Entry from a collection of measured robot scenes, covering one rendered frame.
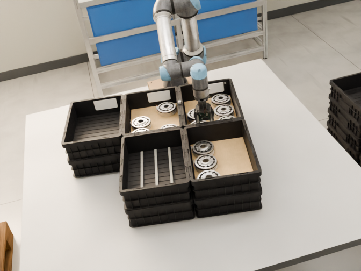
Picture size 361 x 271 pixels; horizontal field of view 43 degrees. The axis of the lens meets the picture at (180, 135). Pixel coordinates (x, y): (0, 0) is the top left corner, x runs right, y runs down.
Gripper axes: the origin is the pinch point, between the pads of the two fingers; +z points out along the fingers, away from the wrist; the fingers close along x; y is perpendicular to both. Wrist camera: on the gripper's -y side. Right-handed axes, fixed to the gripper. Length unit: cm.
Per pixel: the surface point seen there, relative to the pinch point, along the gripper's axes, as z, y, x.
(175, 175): 2.2, 32.7, -14.4
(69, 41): 58, -258, -146
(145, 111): 2.0, -22.2, -33.0
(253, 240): 15, 63, 17
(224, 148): 2.1, 16.7, 8.5
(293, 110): 15, -29, 49
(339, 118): 46, -60, 85
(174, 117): 2.0, -13.7, -16.5
